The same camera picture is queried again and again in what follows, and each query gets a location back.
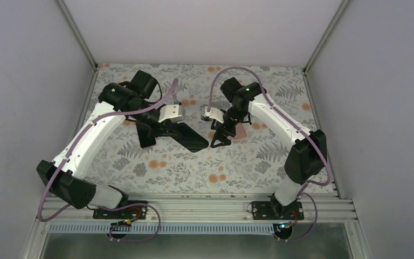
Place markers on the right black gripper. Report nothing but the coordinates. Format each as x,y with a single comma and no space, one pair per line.
220,128

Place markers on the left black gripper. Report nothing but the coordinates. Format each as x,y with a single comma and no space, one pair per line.
161,129

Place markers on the pink phone case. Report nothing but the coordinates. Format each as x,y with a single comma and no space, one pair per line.
241,133

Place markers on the black smartphone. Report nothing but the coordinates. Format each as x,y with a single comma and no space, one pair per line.
190,139

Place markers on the black phone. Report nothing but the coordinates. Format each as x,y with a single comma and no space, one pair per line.
145,139

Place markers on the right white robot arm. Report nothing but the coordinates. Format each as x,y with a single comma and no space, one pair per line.
307,149

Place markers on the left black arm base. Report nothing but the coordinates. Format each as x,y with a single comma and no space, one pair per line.
137,211

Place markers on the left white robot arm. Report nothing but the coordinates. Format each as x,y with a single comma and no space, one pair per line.
65,175

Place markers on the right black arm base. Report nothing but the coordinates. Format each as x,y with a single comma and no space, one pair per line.
264,210

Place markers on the floral patterned table mat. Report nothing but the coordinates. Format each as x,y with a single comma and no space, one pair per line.
253,165

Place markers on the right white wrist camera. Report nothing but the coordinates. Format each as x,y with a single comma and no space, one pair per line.
210,114

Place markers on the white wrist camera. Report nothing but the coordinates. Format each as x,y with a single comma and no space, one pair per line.
210,114
173,112

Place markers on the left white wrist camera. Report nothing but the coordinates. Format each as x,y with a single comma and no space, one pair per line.
173,112

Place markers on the aluminium mounting rail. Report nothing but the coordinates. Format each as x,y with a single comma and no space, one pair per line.
227,209

